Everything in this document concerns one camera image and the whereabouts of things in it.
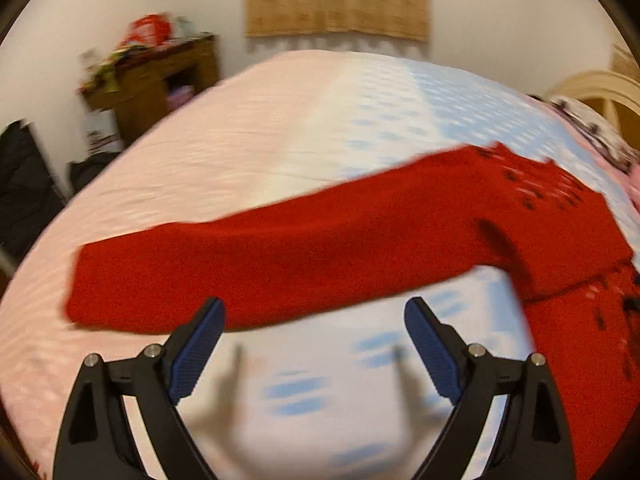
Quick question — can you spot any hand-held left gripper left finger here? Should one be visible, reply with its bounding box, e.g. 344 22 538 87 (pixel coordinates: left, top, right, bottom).
52 297 228 480

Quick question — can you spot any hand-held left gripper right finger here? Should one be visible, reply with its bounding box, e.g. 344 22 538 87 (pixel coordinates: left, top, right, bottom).
404 297 578 480

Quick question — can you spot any red knitted sweater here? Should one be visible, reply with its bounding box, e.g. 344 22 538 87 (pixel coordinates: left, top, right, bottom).
65 142 640 480

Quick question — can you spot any blue pink dotted blanket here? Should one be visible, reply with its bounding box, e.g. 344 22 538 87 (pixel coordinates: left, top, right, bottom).
0 50 640 480

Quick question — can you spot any dark bag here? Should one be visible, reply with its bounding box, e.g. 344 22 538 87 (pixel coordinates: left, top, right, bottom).
69 152 122 193

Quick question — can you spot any wooden desk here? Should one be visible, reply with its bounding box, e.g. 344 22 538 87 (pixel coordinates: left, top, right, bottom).
77 35 221 147

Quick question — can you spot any white patterned pillow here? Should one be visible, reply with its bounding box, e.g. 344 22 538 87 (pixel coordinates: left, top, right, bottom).
542 95 640 172

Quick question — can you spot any pile of colourful clutter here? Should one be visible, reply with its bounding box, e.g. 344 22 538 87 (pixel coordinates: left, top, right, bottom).
81 45 132 92

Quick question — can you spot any cream and brown headboard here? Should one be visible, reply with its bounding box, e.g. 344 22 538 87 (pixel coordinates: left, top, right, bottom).
545 70 640 137

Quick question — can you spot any red plastic bag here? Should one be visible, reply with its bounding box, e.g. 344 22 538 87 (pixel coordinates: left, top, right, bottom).
122 14 176 47

